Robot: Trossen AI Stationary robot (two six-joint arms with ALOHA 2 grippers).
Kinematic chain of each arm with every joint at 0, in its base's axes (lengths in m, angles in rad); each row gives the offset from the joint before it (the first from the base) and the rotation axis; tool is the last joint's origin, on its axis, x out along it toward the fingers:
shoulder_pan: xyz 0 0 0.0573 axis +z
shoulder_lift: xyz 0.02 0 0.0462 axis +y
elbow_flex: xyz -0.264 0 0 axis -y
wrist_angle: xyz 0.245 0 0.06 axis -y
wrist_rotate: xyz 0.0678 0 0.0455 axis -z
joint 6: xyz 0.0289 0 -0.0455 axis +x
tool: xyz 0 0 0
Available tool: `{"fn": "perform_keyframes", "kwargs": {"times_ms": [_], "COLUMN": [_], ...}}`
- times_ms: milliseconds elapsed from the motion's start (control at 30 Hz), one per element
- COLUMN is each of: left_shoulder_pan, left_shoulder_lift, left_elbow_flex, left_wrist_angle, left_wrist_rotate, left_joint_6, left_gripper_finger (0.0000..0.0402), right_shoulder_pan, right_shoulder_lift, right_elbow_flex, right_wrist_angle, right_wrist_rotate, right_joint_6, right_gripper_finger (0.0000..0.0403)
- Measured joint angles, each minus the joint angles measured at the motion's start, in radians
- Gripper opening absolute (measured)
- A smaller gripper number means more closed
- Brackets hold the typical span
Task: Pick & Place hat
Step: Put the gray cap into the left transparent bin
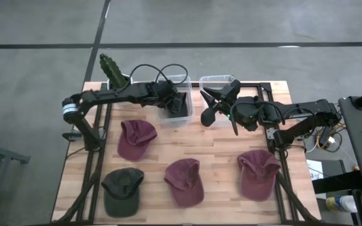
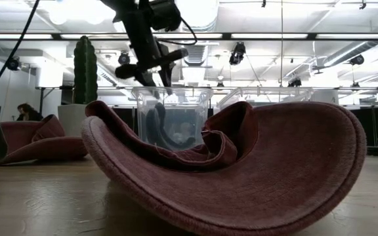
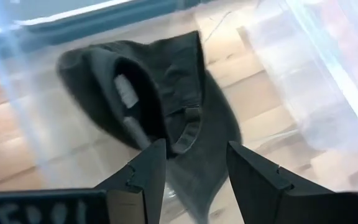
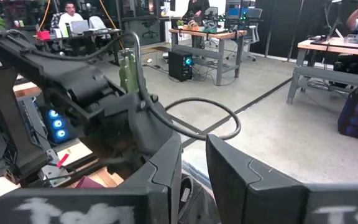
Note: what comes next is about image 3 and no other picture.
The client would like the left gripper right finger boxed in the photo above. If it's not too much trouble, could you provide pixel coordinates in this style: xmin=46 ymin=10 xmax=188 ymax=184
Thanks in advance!
xmin=226 ymin=141 xmax=358 ymax=224

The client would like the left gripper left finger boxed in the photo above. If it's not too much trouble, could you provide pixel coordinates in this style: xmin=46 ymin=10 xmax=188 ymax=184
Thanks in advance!
xmin=94 ymin=138 xmax=168 ymax=224

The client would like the clear plastic bin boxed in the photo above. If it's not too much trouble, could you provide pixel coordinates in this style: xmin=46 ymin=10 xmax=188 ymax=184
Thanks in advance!
xmin=0 ymin=0 xmax=358 ymax=224

